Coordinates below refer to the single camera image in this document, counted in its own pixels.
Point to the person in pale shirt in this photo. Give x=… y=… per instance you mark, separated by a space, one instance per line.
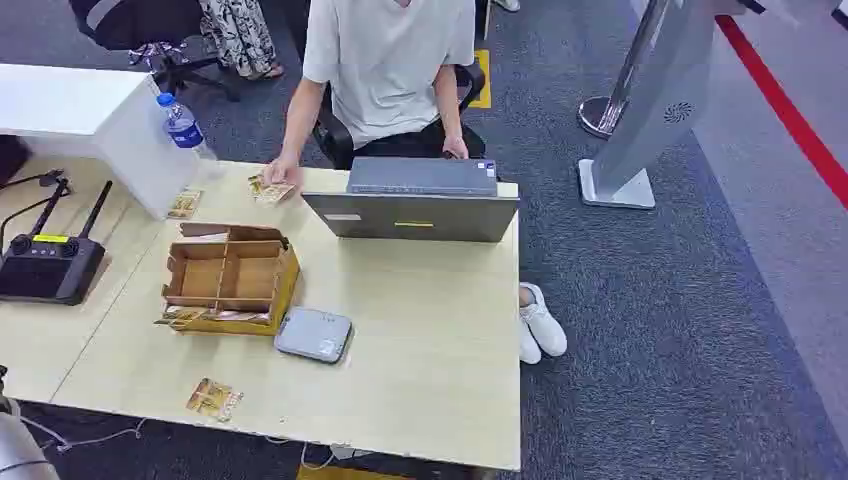
x=384 y=66

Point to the white shoe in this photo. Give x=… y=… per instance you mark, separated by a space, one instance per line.
x=544 y=323
x=528 y=348

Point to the grey laptop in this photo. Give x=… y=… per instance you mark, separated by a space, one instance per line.
x=417 y=208

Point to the wooden card box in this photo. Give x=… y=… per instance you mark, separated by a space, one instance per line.
x=228 y=278

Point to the grey display stand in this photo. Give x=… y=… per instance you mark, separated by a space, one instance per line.
x=652 y=99

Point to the yellow object under desk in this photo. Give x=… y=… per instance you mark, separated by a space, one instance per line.
x=344 y=474

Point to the silver stanchion post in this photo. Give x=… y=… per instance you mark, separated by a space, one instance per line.
x=613 y=99

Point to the small grey flat device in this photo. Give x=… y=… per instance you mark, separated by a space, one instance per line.
x=312 y=334

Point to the person's right hand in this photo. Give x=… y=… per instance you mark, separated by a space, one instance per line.
x=279 y=172

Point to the black office chair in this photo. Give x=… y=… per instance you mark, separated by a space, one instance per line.
x=334 y=136
x=132 y=23

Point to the person's left hand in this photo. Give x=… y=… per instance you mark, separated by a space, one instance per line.
x=455 y=147

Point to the clear water bottle blue cap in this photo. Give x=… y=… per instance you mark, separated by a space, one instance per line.
x=183 y=127

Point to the person in patterned clothing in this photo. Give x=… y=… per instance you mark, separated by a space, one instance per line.
x=238 y=33

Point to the white cabinet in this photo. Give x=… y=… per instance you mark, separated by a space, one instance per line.
x=79 y=112

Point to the robot left arm silver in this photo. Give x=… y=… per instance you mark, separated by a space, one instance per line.
x=20 y=450

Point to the black remote controller with antennas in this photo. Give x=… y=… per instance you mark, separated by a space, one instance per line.
x=50 y=268

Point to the black bag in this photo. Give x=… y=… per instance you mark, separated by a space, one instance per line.
x=12 y=158

